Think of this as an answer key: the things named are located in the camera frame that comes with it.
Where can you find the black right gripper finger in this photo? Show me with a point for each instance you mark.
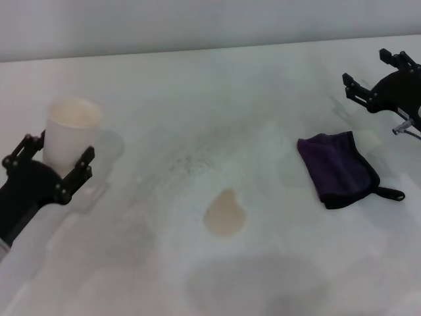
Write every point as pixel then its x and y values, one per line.
pixel 360 93
pixel 399 61

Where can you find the brown water stain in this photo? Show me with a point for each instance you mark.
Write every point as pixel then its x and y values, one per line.
pixel 225 217

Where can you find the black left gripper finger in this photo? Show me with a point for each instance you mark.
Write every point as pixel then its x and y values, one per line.
pixel 23 151
pixel 77 174

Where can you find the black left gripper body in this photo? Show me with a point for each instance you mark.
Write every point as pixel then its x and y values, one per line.
pixel 28 191

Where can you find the white paper cup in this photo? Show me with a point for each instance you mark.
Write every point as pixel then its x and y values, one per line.
pixel 69 138

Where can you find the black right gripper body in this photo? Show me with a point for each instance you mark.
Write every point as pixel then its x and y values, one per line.
pixel 401 90

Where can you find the purple rag with black trim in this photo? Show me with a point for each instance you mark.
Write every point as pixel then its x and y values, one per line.
pixel 338 164

